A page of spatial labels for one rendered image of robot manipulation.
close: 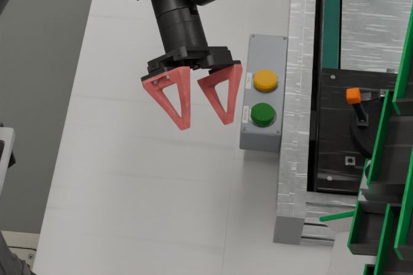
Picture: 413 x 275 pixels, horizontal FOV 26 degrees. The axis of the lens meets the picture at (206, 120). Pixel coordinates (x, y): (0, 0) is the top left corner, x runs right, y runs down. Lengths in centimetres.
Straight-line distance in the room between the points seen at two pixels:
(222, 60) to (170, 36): 8
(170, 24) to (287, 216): 41
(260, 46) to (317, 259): 39
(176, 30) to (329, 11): 56
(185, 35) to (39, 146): 152
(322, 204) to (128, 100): 43
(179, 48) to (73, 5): 182
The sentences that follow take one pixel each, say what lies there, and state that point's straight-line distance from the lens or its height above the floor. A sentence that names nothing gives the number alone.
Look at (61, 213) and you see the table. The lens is 155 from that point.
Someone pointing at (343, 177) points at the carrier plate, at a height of 97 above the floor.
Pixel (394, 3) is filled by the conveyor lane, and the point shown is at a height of 92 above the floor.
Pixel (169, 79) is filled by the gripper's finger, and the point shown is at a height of 130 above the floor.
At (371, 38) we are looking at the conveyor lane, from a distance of 169.
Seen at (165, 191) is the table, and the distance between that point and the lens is 155.
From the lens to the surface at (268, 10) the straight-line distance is 178.
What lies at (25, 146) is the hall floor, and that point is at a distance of 265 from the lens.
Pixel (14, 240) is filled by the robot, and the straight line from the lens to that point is 219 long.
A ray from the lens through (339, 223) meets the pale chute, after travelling 135.
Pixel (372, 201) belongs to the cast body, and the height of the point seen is 123.
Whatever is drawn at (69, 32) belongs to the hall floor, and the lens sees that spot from 287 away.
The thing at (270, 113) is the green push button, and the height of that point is 97.
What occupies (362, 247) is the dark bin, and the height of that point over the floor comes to 122.
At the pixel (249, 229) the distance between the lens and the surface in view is 152.
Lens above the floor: 222
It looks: 57 degrees down
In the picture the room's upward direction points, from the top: straight up
